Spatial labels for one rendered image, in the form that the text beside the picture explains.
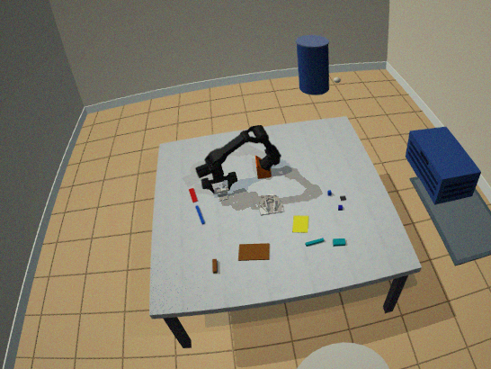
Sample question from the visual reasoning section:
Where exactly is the teal rectangular block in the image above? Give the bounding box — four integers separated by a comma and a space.
333, 238, 345, 247

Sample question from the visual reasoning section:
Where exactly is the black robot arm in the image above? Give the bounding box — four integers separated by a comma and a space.
196, 125, 281, 178

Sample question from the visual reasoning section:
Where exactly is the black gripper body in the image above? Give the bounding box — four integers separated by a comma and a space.
201, 170, 237, 189

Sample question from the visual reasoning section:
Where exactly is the red flat bar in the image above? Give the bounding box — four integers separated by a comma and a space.
189, 188, 198, 203

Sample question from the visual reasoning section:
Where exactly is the yellow square plate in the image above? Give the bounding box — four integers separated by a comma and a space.
292, 215, 308, 233

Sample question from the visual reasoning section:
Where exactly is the teal flat bar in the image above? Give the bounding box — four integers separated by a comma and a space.
306, 238, 325, 247

